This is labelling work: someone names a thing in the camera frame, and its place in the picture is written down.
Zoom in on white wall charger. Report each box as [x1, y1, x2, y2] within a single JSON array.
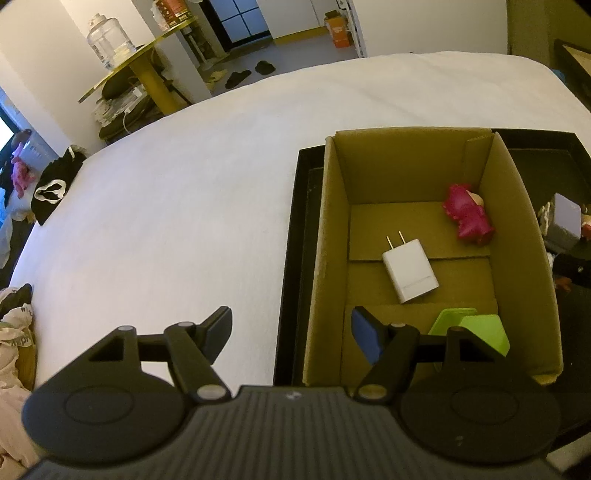
[[382, 236, 440, 303]]

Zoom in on brown cardboard box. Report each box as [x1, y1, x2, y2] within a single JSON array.
[[304, 127, 563, 387]]

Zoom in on purple cube toy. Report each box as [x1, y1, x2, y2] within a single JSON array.
[[538, 193, 582, 253]]

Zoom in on brown haired doll figurine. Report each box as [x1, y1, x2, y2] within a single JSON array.
[[552, 214, 590, 292]]

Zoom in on green plastic box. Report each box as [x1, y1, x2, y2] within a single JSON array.
[[428, 308, 511, 356]]

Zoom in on pink figurine toy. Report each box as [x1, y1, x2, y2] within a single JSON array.
[[443, 184, 495, 246]]

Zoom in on black white mask garment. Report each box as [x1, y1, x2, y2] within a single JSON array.
[[31, 146, 87, 225]]

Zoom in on left black slipper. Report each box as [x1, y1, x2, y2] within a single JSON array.
[[224, 69, 252, 90]]

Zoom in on black slipper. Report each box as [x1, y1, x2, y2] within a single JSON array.
[[224, 69, 252, 90], [254, 60, 276, 76]]

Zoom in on right black slipper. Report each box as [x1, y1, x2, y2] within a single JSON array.
[[254, 60, 276, 76]]

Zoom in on round yellow side table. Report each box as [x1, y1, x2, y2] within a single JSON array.
[[78, 17, 195, 116]]

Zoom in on clear glass jar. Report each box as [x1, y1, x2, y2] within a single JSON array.
[[86, 14, 136, 71]]

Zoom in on orange cardboard box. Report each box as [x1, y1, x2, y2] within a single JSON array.
[[325, 10, 352, 48]]

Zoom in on red gift tin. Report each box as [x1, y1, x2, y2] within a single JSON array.
[[155, 0, 193, 27]]

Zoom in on black tray with paper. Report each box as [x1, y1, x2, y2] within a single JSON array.
[[554, 39, 590, 109]]

